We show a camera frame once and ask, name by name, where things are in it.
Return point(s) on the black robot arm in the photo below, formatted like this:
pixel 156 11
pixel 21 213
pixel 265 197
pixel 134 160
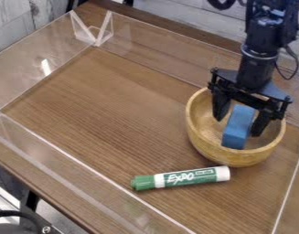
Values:
pixel 271 29

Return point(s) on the black equipment bottom left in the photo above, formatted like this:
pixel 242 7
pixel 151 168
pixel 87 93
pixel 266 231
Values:
pixel 17 222

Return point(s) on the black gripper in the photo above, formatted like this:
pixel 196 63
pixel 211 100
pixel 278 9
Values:
pixel 270 100

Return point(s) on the brown wooden bowl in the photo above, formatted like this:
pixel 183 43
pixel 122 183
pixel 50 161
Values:
pixel 205 133

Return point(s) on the clear acrylic tray walls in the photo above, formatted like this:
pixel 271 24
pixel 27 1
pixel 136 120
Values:
pixel 94 90

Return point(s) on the blue rectangular block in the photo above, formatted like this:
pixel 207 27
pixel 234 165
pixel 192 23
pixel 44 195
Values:
pixel 237 130

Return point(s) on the green Expo marker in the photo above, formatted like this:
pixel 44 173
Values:
pixel 182 178

